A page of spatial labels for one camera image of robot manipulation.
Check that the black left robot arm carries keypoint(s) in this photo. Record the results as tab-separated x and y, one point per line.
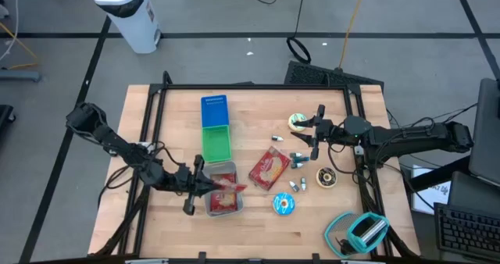
113	141

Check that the white trash bin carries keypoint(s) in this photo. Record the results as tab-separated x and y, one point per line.
133	26

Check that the grey plastic bin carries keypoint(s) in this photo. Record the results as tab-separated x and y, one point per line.
218	167

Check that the black perforated case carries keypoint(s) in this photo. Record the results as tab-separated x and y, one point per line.
312	74

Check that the dark laptop screen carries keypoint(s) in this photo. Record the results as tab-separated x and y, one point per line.
476	193

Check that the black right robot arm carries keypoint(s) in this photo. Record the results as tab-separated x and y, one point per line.
410	135

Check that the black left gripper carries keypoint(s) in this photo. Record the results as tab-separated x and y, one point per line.
187	180

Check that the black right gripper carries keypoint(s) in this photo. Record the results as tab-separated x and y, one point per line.
328	133

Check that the green plastic basket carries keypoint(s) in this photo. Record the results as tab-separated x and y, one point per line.
216	145

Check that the chocolate icing donut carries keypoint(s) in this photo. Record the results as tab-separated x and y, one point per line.
321	182

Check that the black keyboard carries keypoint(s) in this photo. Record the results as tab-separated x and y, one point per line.
468	232

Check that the blue plastic basket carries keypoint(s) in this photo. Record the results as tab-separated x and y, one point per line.
215	113

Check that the small blue grey bottle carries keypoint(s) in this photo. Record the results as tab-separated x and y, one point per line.
301	159

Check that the grey floor base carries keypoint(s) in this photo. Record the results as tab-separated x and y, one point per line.
19	75

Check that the white paper sheet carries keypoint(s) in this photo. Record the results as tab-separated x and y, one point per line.
429	195

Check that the cream donut green icing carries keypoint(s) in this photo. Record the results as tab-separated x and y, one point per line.
295	128

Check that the blue icing donut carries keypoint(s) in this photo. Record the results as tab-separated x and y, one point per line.
278	207

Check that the black diagonal bar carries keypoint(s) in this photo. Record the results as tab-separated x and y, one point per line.
437	176

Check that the grey laptop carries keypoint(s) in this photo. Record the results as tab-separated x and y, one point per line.
486	131

